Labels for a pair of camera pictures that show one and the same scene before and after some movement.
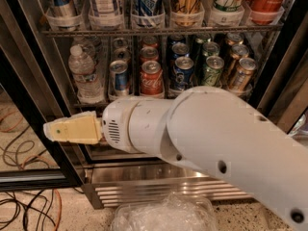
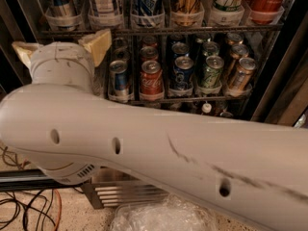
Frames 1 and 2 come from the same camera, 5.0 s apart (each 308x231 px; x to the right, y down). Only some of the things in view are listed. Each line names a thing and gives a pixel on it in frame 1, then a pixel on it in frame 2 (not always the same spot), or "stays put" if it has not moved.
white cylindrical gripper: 115,123 -> 61,53
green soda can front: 212,75 stays put
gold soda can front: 242,76 stays put
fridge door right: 284,99 stays put
